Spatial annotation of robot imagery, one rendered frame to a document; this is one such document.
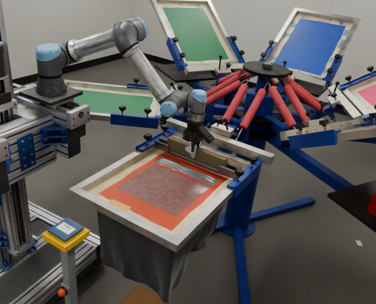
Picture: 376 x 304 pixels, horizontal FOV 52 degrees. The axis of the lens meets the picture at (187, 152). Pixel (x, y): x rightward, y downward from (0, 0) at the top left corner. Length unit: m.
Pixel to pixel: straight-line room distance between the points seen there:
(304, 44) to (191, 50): 0.98
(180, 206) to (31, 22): 4.57
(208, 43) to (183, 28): 0.25
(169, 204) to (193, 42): 1.87
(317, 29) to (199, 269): 2.27
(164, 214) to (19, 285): 1.10
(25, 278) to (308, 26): 2.98
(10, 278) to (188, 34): 2.25
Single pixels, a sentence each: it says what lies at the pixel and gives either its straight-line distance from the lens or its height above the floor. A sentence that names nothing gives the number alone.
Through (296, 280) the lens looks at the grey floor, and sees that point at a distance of 2.93.
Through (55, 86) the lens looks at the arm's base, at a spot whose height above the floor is 1.31.
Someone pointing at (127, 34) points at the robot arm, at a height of 1.61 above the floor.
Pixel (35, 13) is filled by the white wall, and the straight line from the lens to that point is 5.97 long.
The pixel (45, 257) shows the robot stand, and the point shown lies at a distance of 2.62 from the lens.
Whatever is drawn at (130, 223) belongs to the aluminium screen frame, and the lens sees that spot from 1.61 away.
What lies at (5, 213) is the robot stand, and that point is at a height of 0.63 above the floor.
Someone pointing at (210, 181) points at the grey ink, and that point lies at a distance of 1.94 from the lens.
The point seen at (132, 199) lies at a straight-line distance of 1.77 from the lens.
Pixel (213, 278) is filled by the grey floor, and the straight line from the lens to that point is 2.78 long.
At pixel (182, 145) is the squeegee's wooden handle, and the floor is 1.05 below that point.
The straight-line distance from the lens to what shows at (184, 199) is 1.79.
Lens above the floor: 2.00
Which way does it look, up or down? 29 degrees down
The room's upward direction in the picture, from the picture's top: 6 degrees clockwise
